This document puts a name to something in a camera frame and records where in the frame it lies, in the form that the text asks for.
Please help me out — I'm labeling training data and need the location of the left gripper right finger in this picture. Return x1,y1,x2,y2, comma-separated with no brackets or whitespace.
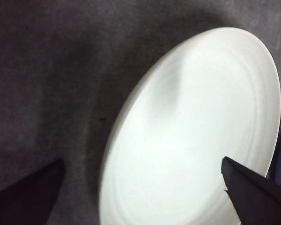
221,156,281,225

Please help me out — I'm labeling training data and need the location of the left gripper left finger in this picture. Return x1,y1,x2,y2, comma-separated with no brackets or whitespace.
0,158,65,225

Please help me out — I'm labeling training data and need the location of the white round plate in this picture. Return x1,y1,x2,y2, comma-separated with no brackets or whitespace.
98,27,281,225

